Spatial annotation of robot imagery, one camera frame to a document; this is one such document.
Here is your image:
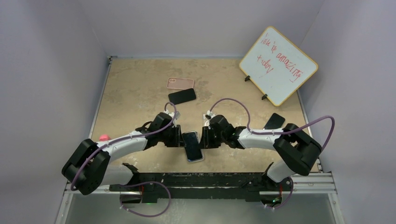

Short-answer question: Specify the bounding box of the black phone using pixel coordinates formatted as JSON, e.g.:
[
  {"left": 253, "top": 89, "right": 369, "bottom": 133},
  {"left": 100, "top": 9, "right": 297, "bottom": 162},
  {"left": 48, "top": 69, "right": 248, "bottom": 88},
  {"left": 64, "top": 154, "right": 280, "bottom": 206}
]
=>
[
  {"left": 168, "top": 88, "right": 197, "bottom": 105},
  {"left": 263, "top": 113, "right": 285, "bottom": 130},
  {"left": 183, "top": 132, "right": 203, "bottom": 161}
]

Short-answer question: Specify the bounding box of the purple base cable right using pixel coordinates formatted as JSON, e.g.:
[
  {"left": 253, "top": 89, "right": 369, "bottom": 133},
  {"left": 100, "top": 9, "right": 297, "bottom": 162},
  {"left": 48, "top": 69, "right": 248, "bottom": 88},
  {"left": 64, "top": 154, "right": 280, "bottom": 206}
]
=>
[{"left": 263, "top": 176, "right": 295, "bottom": 211}]

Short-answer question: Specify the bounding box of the pink phone case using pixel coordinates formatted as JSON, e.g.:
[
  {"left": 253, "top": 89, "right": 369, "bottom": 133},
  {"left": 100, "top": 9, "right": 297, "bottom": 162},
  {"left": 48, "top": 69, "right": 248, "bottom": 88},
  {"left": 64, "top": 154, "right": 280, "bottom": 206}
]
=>
[{"left": 166, "top": 77, "right": 194, "bottom": 90}]

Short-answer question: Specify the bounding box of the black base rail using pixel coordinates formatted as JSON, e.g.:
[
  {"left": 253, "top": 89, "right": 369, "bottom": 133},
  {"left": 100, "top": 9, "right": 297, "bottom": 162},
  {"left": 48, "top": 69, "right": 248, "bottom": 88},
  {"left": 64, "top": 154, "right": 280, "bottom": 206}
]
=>
[{"left": 110, "top": 172, "right": 291, "bottom": 203}]

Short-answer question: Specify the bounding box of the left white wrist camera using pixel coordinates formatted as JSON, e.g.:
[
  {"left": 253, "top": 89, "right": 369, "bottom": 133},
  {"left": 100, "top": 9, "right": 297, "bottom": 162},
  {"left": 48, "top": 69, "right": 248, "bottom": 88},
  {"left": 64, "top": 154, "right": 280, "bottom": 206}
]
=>
[{"left": 164, "top": 110, "right": 180, "bottom": 126}]

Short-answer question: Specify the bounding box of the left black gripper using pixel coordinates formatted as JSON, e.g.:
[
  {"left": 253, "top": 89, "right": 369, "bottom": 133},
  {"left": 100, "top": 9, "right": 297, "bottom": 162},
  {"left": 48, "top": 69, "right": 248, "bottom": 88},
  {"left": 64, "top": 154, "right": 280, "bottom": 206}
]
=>
[{"left": 158, "top": 125, "right": 185, "bottom": 147}]

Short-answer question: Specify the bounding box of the white board yellow frame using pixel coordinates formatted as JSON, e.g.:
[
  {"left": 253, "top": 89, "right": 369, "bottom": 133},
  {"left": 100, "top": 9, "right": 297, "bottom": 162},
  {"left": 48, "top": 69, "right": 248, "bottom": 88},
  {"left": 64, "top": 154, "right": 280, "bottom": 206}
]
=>
[{"left": 239, "top": 26, "right": 318, "bottom": 106}]

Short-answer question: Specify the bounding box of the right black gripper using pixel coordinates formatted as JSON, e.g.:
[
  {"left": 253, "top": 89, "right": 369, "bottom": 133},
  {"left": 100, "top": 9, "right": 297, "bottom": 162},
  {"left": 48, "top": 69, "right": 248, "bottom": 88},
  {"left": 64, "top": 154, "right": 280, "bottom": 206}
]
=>
[{"left": 198, "top": 126, "right": 226, "bottom": 150}]

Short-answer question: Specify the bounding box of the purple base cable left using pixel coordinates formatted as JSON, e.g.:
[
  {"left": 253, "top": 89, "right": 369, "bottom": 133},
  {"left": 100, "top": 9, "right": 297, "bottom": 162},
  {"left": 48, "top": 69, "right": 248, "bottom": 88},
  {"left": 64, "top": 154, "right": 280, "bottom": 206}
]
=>
[{"left": 119, "top": 180, "right": 172, "bottom": 218}]

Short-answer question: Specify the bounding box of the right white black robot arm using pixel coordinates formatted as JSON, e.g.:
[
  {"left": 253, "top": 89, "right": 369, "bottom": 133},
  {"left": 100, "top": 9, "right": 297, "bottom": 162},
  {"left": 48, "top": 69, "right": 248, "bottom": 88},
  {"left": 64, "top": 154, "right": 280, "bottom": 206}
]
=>
[{"left": 199, "top": 115, "right": 323, "bottom": 190}]

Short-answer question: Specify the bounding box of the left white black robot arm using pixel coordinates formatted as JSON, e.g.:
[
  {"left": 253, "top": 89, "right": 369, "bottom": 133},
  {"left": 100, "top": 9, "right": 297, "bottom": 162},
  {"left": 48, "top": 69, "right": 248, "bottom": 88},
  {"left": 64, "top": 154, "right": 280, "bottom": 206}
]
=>
[{"left": 61, "top": 111, "right": 182, "bottom": 195}]

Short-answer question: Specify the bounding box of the pink bottle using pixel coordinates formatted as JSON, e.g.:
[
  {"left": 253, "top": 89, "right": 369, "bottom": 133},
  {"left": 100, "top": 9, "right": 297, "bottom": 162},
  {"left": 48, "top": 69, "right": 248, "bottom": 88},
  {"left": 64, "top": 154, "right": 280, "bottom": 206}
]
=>
[{"left": 99, "top": 134, "right": 112, "bottom": 141}]

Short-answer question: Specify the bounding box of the grey clear phone case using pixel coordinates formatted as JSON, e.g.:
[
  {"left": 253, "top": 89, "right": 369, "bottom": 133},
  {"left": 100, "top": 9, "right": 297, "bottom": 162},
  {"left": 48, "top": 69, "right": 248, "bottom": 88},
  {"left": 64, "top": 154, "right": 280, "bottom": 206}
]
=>
[{"left": 182, "top": 131, "right": 205, "bottom": 163}]

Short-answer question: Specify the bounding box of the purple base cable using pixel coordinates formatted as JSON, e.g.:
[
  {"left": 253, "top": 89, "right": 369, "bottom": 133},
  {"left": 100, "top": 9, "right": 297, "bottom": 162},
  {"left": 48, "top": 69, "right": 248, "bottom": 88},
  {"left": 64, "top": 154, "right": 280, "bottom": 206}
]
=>
[
  {"left": 119, "top": 180, "right": 172, "bottom": 218},
  {"left": 263, "top": 176, "right": 295, "bottom": 211}
]

